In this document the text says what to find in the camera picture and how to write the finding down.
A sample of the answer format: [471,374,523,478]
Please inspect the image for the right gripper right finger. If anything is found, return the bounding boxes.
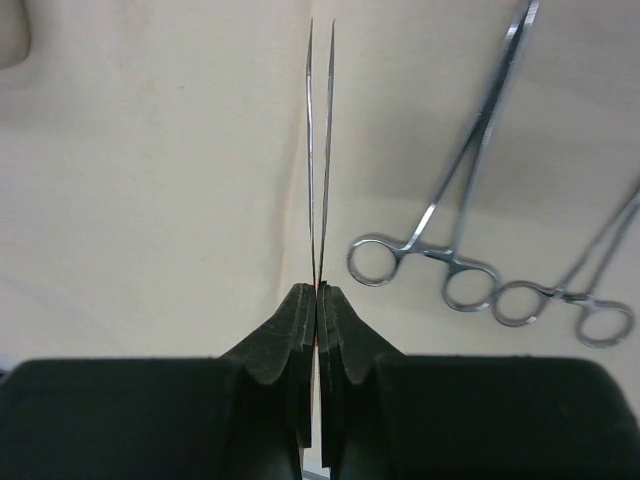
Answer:
[317,284,639,479]

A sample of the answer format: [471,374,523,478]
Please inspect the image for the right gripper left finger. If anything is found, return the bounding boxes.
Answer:
[1,283,316,479]

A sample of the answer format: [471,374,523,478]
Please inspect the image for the steel ring forceps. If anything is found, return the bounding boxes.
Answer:
[347,0,542,312]
[491,191,639,349]

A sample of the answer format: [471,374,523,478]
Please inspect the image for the beige cloth kit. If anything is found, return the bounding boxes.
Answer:
[0,0,640,381]

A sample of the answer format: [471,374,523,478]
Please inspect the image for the steel tweezers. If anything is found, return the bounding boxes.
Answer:
[303,18,337,286]

